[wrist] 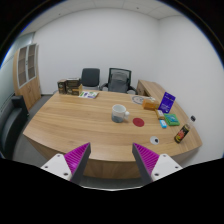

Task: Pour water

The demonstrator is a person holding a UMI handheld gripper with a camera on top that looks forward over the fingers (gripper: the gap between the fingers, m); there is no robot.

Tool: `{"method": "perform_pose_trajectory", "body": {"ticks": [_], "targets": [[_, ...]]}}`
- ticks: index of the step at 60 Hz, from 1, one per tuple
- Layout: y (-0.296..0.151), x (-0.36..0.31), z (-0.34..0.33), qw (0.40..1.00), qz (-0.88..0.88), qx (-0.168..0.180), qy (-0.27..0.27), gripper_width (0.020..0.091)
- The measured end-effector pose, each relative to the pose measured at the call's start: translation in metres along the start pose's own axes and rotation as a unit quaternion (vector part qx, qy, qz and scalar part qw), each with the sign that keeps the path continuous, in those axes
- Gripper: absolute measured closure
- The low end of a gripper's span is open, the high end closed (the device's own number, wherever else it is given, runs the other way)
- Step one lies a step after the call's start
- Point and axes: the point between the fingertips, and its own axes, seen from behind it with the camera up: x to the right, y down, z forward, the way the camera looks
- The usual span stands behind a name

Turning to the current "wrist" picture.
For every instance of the black office chair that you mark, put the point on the black office chair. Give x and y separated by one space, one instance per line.
90 77

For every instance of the flat round red coaster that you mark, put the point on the flat round red coaster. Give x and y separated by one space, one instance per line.
138 122

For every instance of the round patterned white mat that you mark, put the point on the round patterned white mat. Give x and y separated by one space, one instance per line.
137 99

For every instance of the wooden tissue box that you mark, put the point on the wooden tissue box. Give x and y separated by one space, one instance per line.
150 104

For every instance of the wooden side desk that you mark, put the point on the wooden side desk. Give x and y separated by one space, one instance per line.
150 87

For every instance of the wooden glass-door cabinet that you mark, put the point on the wooden glass-door cabinet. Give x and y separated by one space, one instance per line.
29 88

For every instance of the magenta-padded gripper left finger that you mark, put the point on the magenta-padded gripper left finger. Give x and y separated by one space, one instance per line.
76 160

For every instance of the green wrapped pack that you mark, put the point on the green wrapped pack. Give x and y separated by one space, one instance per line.
171 119

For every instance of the small light blue box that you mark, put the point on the small light blue box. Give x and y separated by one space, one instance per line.
163 123

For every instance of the dark printed carton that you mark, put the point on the dark printed carton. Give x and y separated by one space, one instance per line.
61 86

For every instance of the small yellow packet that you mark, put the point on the small yellow packet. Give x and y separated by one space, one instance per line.
160 114

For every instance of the green and white booklet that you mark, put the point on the green and white booklet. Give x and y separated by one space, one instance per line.
88 94

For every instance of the purple standing card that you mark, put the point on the purple standing card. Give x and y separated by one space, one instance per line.
166 102

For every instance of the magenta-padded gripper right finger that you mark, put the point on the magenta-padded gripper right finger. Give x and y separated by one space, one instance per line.
146 159

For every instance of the black leather armchair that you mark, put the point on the black leather armchair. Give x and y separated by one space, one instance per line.
11 125

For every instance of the clear black-capped drink bottle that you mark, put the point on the clear black-capped drink bottle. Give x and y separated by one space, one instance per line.
181 134

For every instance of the white ceramic mug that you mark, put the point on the white ceramic mug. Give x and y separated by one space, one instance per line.
118 113

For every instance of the grey mesh office chair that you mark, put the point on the grey mesh office chair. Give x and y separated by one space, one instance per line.
118 81

